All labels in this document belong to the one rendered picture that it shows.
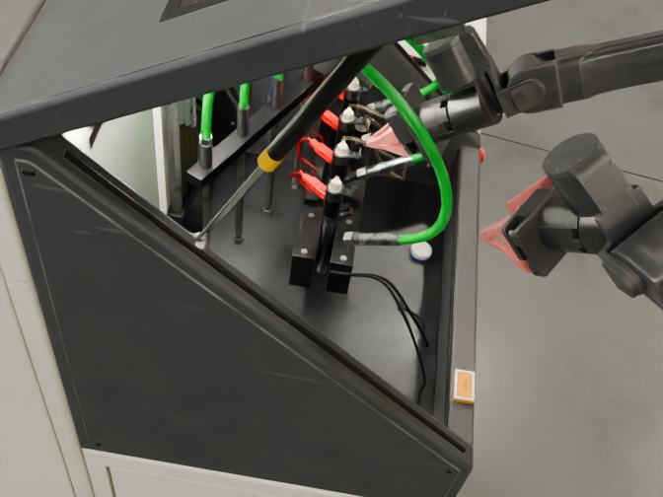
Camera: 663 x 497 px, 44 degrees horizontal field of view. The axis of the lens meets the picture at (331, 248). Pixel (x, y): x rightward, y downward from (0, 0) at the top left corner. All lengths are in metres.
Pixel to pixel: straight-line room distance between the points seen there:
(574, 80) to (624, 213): 0.29
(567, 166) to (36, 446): 0.94
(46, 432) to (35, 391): 0.13
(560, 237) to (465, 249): 0.57
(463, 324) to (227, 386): 0.43
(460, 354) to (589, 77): 0.48
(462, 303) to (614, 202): 0.60
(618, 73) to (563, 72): 0.06
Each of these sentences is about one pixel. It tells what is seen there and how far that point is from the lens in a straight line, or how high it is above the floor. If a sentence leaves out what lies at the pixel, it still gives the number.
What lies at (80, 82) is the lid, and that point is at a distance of 0.73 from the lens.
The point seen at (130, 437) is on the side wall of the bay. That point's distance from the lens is 1.28.
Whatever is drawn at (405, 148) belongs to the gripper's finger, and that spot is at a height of 1.25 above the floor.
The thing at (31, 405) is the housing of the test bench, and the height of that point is 0.91.
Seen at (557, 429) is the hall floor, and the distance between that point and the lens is 2.43.
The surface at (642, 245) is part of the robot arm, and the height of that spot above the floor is 1.49.
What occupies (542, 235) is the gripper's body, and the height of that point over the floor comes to 1.38.
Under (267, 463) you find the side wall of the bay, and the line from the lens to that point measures 1.27.
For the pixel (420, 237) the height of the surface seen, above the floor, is 1.19.
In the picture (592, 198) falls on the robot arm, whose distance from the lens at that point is 0.78.
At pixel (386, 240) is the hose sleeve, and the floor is 1.15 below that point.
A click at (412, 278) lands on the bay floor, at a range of 1.52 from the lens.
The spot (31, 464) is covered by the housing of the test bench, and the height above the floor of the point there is 0.69.
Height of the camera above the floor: 2.02
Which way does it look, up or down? 51 degrees down
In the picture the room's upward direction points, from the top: 10 degrees clockwise
